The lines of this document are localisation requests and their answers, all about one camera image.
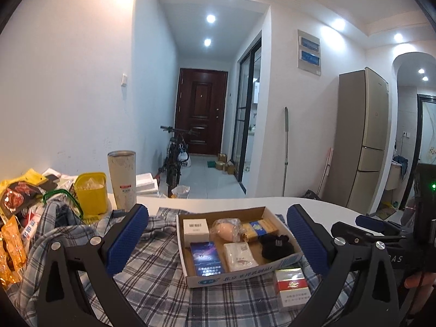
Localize red white cigarette pack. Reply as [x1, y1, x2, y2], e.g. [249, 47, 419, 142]
[274, 268, 311, 311]

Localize dark blue cigarette pack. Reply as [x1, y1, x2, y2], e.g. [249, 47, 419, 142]
[191, 241, 225, 277]

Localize person's right hand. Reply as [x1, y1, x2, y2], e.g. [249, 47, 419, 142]
[404, 272, 436, 314]

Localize beige refrigerator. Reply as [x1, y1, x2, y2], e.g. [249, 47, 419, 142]
[322, 67, 389, 214]

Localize black fuzzy hair scrunchie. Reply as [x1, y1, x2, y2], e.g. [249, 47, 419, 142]
[259, 234, 295, 261]

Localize green rimmed clear container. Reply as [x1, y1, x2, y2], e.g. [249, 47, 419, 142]
[42, 189, 84, 220]

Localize pile of snack packets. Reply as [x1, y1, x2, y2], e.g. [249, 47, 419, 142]
[1, 168, 77, 289]

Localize gold blue cigarette pack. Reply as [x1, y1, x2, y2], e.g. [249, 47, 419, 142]
[241, 219, 278, 242]

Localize yellow plastic container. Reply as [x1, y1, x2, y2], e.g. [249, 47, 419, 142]
[75, 172, 107, 216]

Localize white tissue pack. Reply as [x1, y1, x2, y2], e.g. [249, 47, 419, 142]
[223, 242, 258, 272]

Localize beige sponge in plastic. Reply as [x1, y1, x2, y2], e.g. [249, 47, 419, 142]
[210, 218, 246, 243]

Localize stack of white boxes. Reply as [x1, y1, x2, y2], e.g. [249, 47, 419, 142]
[136, 173, 159, 196]

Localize shallow cardboard tray box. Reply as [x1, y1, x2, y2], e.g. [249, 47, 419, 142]
[177, 207, 302, 289]

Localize black framed glass door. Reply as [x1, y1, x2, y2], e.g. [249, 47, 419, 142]
[231, 37, 262, 190]

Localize speckled white tumbler cup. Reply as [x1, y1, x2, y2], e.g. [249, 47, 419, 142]
[107, 150, 137, 212]

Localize small white barcode box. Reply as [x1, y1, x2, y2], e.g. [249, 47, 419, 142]
[183, 219, 210, 248]

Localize cardboard boxes on floor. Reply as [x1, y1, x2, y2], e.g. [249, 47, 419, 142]
[207, 154, 237, 175]

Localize white plastic bag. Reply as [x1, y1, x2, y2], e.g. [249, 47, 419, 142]
[177, 151, 191, 168]

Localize black bicycle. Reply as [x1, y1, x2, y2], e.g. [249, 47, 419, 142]
[155, 126, 199, 197]

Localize dark red entrance door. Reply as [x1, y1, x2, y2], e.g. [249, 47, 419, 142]
[175, 68, 228, 155]

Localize green handled mop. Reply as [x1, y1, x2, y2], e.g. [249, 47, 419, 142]
[281, 106, 289, 197]

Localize wall electrical panel box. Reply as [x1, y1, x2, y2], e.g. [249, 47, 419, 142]
[297, 30, 322, 76]

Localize white wall switch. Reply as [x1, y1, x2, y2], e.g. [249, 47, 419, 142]
[121, 74, 128, 87]

